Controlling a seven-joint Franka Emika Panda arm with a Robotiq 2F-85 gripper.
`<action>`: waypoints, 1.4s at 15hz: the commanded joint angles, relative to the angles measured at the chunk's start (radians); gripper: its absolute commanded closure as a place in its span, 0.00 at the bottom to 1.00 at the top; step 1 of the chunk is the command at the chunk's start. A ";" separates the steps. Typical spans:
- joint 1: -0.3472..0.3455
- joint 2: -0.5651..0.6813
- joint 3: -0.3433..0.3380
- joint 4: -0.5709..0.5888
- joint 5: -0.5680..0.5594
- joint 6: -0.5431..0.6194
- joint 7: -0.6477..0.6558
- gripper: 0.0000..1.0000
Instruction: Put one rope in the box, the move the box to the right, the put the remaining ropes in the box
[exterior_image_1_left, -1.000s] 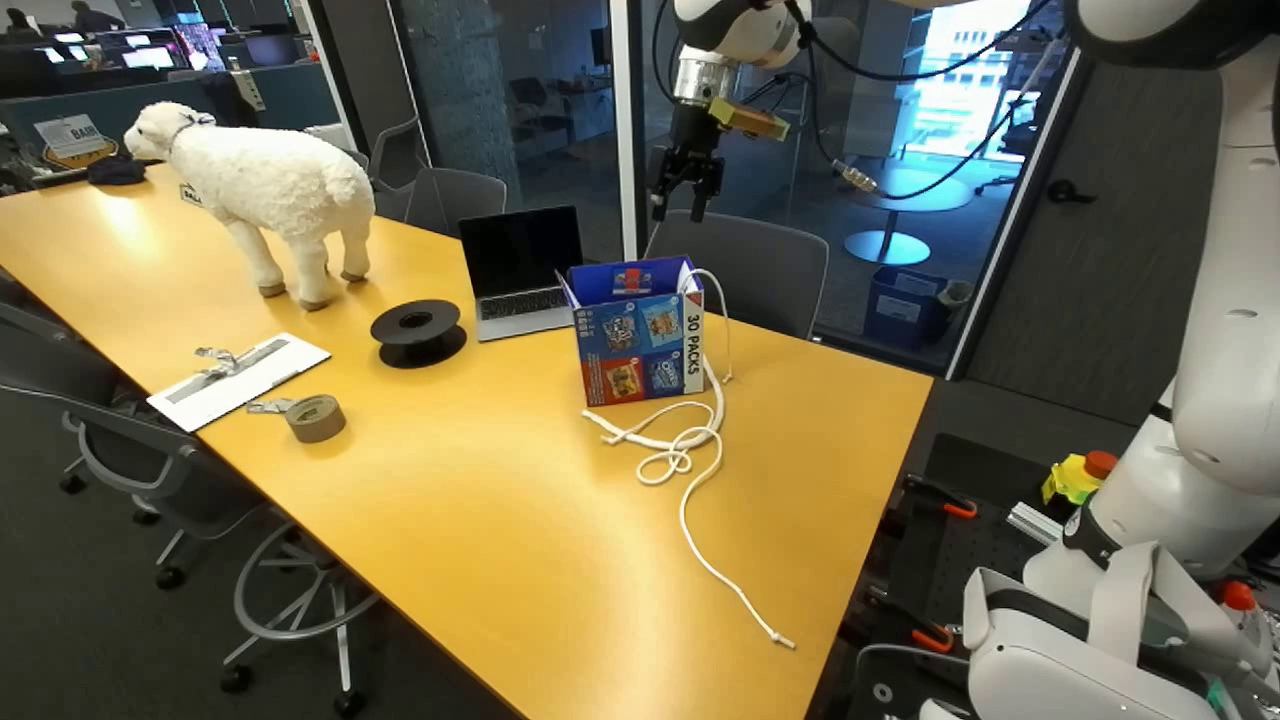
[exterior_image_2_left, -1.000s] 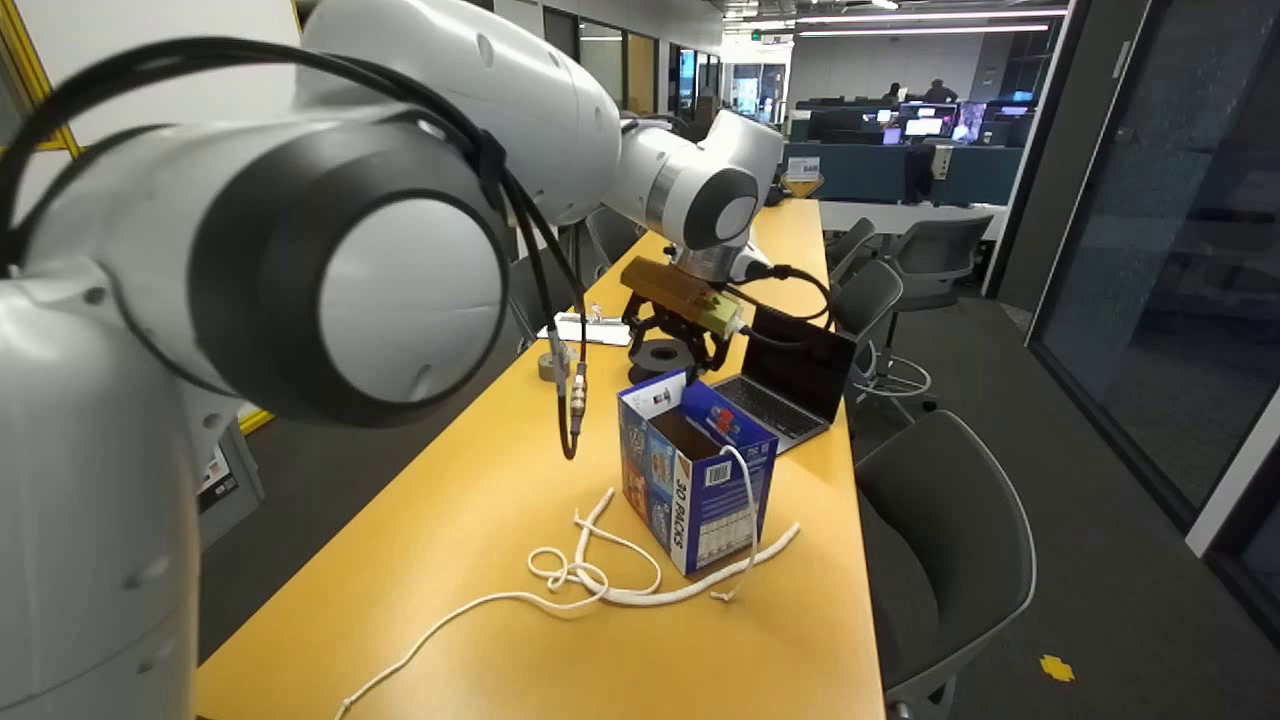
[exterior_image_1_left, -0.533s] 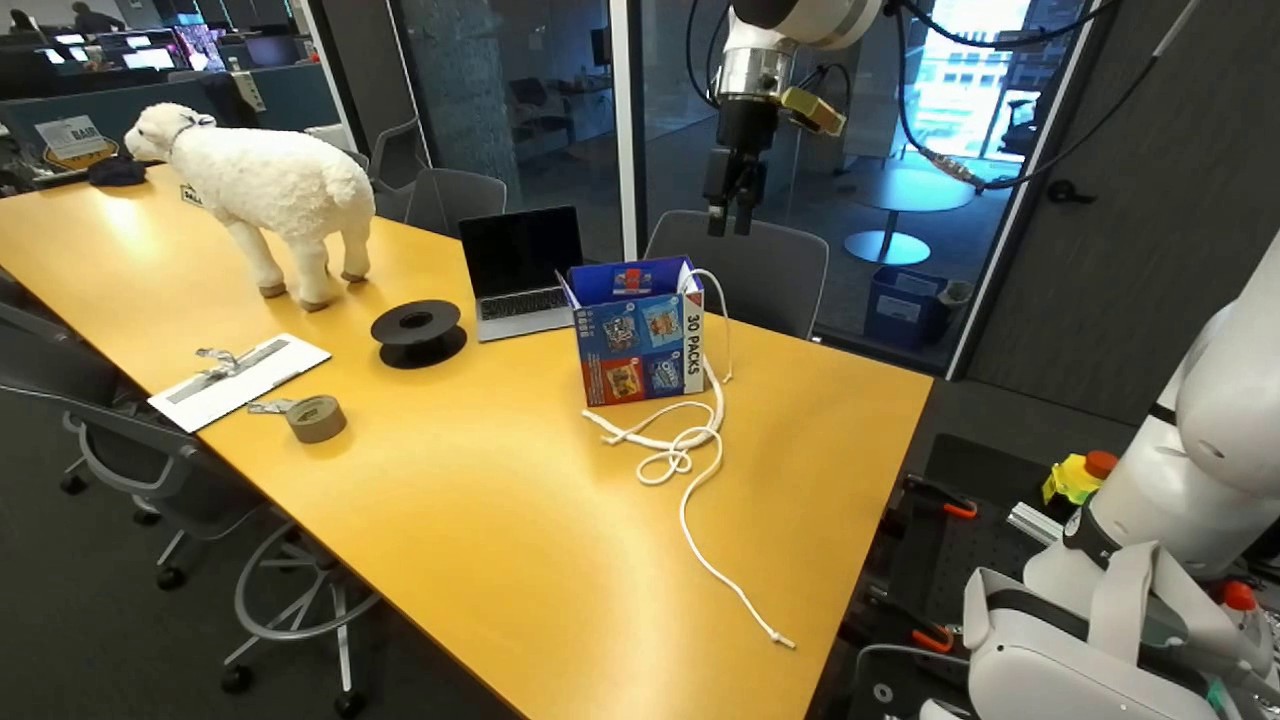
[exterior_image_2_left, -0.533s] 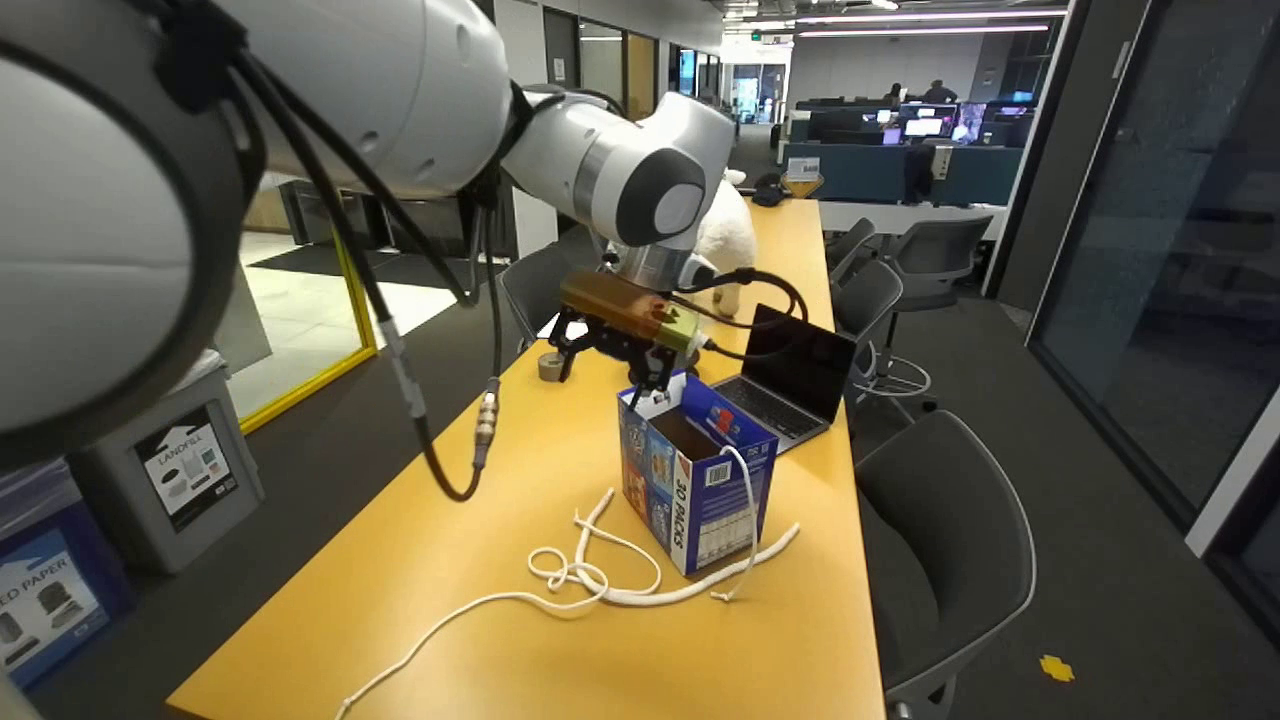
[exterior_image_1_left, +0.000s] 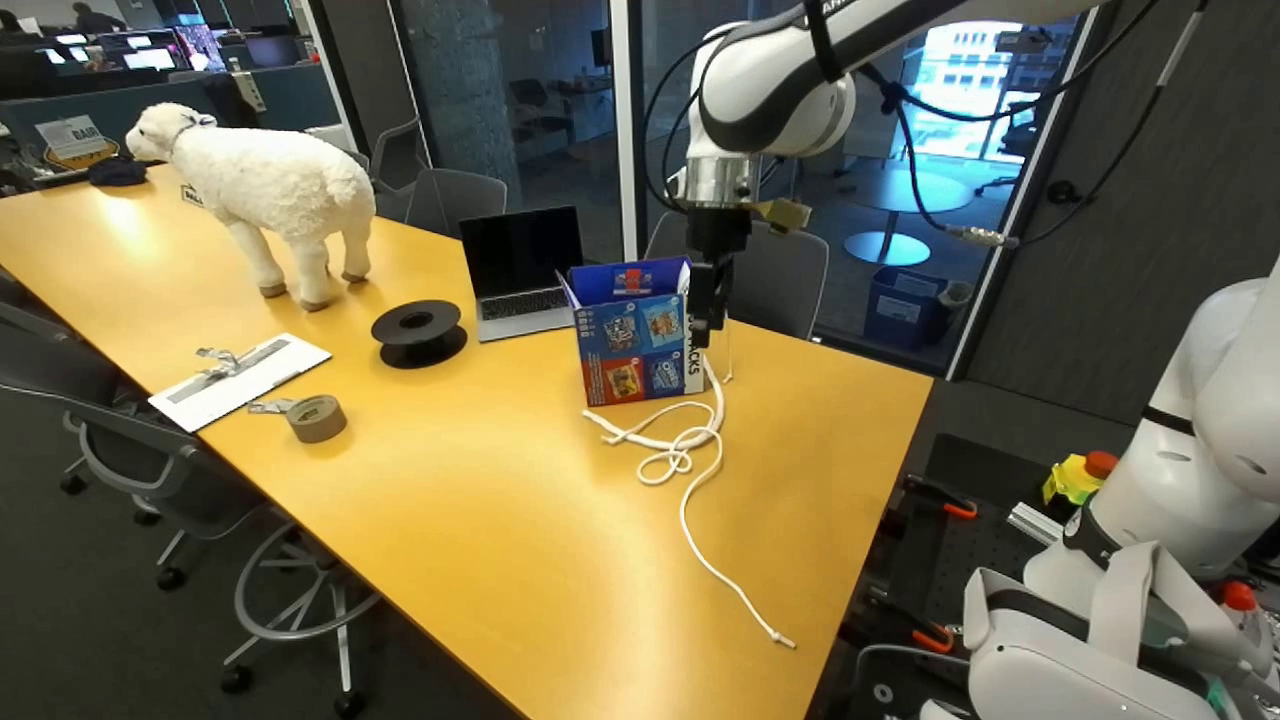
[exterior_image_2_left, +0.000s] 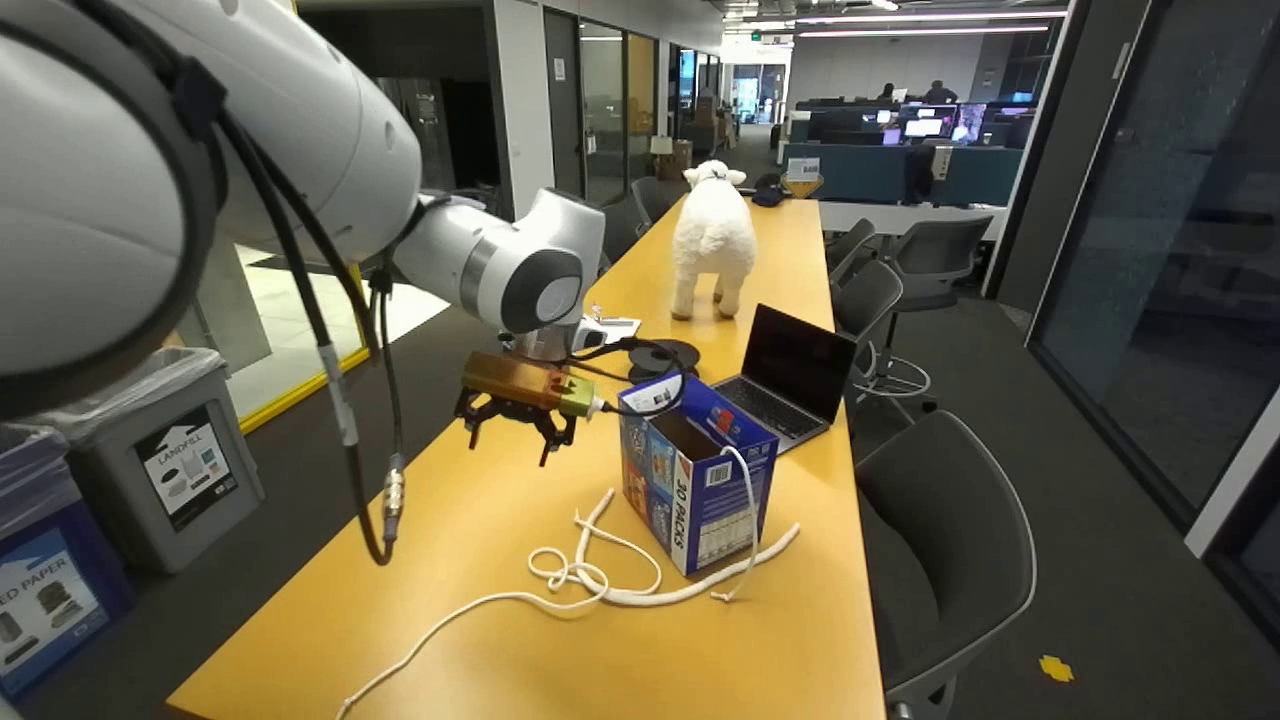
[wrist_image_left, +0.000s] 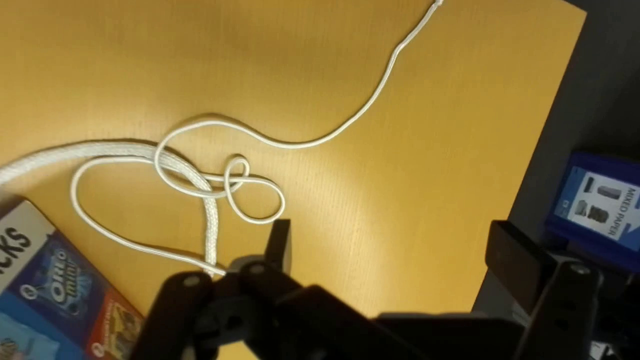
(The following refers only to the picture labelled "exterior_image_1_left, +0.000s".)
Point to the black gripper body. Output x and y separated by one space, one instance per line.
723 233

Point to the blue snack carton box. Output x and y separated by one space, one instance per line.
627 345

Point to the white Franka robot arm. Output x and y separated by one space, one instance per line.
773 83

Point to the dark grey office chair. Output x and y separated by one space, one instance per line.
300 586
40 345
132 460
782 280
398 154
460 203

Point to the grey open laptop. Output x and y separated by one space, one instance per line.
521 253

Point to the blue bin behind glass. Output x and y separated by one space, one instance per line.
912 308

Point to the black tape roll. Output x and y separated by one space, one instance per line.
418 332

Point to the black equipment cart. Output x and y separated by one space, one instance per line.
987 574

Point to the yellow and red toy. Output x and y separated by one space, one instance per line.
1079 481

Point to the white toy sheep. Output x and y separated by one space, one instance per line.
264 186

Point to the white VR headset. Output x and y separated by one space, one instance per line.
1065 654

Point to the dark blue office divider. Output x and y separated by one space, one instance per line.
174 102

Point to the small red cap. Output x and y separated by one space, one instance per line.
1238 599

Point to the small black pouch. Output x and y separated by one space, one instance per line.
118 170

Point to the white desk sign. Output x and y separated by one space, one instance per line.
75 141

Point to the round pedestal table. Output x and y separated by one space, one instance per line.
887 250

